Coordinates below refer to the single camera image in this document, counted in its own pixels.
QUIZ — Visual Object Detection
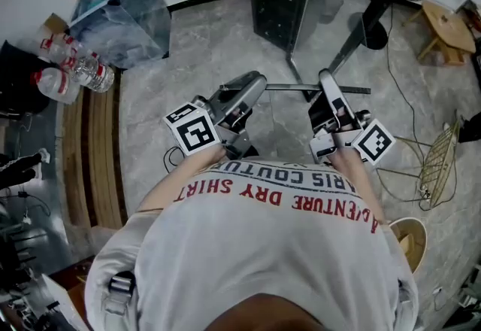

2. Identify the person's left hand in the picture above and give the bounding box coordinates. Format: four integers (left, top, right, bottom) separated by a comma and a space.
220, 105, 252, 131

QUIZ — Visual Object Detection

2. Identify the gold wire rack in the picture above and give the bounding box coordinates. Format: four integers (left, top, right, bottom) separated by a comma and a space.
375, 117, 464, 212

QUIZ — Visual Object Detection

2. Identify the wooden plank ledge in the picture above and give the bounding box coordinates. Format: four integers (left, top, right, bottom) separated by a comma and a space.
59, 71, 129, 229

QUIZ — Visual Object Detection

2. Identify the small cardboard piece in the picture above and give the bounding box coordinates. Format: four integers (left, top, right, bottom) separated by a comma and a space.
39, 12, 71, 37

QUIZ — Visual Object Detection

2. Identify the grey harness strap buckle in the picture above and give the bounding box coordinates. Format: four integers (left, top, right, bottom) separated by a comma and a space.
104, 271, 136, 315

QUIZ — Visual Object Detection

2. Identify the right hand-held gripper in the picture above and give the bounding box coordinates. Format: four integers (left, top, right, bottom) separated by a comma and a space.
307, 68, 398, 167

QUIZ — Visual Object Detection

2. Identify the person's left forearm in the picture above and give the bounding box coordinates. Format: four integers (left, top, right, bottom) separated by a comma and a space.
135, 144, 228, 214

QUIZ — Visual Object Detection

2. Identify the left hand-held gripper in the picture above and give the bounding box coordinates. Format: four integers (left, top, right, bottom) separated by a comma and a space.
163, 71, 268, 158

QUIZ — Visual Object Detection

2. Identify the black floor cable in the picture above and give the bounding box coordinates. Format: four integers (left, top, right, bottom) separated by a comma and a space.
386, 2, 420, 144

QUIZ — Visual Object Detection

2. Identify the teal cloth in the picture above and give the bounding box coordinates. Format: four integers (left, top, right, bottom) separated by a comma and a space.
78, 0, 110, 11

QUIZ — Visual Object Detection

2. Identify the black device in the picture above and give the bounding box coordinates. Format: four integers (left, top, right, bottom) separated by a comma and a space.
456, 114, 481, 144

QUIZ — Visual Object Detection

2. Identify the wooden stool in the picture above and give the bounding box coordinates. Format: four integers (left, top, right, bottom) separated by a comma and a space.
404, 0, 478, 67

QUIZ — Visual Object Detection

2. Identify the large clear water jug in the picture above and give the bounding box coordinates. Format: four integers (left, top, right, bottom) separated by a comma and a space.
32, 68, 82, 105

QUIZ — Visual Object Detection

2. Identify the white box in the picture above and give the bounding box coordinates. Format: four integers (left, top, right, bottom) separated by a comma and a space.
39, 272, 89, 331

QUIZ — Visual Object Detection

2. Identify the clear water jug red handle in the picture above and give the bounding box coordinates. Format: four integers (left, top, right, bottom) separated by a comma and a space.
62, 32, 86, 59
37, 34, 72, 63

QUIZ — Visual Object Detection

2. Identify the beige round bucket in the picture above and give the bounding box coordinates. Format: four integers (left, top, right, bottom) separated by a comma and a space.
389, 218, 429, 278

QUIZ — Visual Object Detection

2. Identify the person's right forearm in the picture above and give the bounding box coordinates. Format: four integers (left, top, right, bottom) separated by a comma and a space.
330, 148, 388, 226

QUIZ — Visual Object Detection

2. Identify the black bag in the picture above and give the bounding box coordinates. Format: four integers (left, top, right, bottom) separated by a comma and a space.
0, 39, 59, 118

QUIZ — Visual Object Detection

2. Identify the person's right hand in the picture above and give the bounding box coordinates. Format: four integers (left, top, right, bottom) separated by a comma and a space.
335, 99, 358, 132

